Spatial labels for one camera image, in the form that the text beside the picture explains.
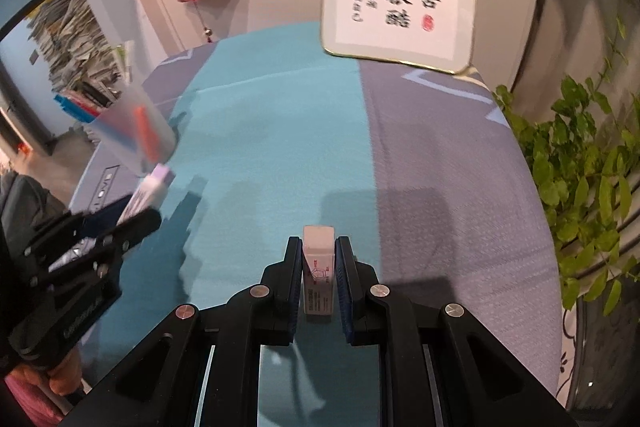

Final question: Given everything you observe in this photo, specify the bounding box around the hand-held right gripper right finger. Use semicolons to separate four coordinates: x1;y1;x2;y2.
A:
335;235;576;427

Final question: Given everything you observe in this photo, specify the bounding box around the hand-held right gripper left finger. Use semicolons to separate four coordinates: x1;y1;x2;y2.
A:
60;236;305;427

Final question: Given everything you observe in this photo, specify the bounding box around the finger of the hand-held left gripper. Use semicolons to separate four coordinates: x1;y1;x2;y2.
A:
29;208;164;289
22;197;134;259

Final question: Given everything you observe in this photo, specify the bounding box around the white eraser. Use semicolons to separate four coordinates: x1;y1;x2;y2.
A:
302;224;337;324

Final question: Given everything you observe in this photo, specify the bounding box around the frosted plastic cup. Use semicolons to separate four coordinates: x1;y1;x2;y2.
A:
91;80;179;180

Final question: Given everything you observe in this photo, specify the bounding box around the green white pen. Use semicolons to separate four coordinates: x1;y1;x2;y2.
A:
117;39;160;162

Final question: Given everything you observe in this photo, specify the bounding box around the person's left hand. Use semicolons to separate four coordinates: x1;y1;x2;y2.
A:
7;349;86;398

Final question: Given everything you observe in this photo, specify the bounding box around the tall stack of papers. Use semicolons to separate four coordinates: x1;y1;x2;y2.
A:
25;0;129;108

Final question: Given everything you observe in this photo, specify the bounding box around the floral patterned plant pot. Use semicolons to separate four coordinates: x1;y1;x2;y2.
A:
557;297;589;408

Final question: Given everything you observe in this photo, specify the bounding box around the green potted plant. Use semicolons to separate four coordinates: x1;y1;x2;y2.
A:
492;14;640;318

